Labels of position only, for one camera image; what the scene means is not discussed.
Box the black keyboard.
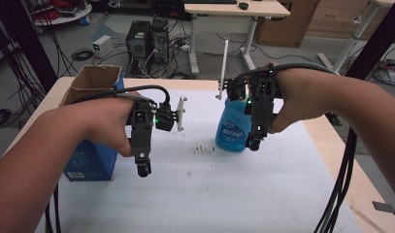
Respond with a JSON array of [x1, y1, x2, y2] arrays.
[[183, 0, 238, 5]]

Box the person's left hand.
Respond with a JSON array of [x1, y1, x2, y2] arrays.
[[76, 95, 136, 158]]

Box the person's right hand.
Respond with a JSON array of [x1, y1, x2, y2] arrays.
[[267, 66, 331, 135]]

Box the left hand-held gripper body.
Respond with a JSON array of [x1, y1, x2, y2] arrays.
[[126, 95, 188, 155]]

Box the grey right gripper cable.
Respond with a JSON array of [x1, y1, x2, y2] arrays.
[[233, 62, 337, 86]]

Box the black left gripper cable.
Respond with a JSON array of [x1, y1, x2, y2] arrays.
[[70, 84, 172, 108]]

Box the blue cardboard box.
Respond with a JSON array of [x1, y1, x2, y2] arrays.
[[59, 65, 125, 183]]

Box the round white table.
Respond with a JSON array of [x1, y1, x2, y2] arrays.
[[32, 0, 93, 27]]

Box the black frame post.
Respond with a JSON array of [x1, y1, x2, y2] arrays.
[[345, 0, 395, 82], [0, 0, 59, 95]]

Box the white foam mat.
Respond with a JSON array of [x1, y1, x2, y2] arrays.
[[34, 87, 363, 233]]

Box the white power supply box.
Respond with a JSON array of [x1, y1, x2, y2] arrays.
[[91, 34, 115, 59]]

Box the grey metal bracket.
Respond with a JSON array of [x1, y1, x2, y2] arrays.
[[372, 200, 395, 216]]

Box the brown cardboard box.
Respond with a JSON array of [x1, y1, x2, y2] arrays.
[[254, 0, 321, 49]]

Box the light wood drawer cabinet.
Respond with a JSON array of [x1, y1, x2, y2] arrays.
[[305, 0, 375, 41]]

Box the hanging black cable bundle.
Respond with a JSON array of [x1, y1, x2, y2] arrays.
[[44, 183, 62, 233], [313, 127, 359, 233]]

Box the black computer tower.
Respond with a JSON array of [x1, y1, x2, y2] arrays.
[[149, 17, 171, 65], [125, 20, 151, 62]]

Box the coiled black cable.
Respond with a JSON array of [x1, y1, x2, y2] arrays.
[[71, 48, 95, 62]]

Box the blue detergent bottle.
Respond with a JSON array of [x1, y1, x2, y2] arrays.
[[214, 97, 253, 153]]

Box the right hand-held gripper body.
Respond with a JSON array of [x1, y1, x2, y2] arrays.
[[214, 39, 277, 127]]

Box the white desk frame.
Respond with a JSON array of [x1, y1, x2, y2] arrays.
[[316, 0, 395, 74]]

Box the light wood desk white legs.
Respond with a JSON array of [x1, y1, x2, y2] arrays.
[[183, 0, 291, 77]]

